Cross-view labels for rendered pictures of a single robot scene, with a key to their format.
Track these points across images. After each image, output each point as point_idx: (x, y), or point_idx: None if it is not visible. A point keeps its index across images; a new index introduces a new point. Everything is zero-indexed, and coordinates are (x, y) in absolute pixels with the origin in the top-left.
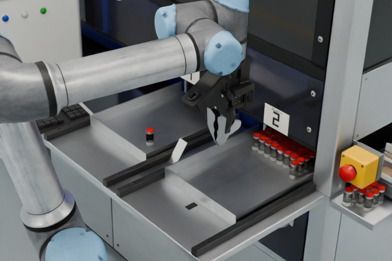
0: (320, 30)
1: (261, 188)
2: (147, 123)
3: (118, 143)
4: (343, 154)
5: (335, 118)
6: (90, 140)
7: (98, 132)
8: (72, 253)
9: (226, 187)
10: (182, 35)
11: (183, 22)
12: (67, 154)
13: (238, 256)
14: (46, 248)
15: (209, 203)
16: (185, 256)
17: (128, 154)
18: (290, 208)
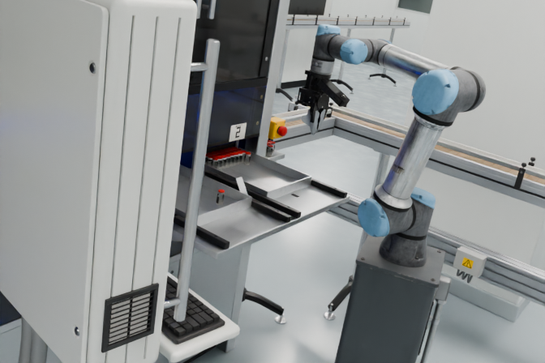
0: (266, 53)
1: (263, 173)
2: (184, 203)
3: (225, 215)
4: (276, 122)
5: (272, 104)
6: (219, 228)
7: (204, 224)
8: (423, 192)
9: (268, 183)
10: (392, 44)
11: (366, 44)
12: (247, 237)
13: (200, 269)
14: (426, 198)
15: (297, 185)
16: (340, 204)
17: (238, 213)
18: None
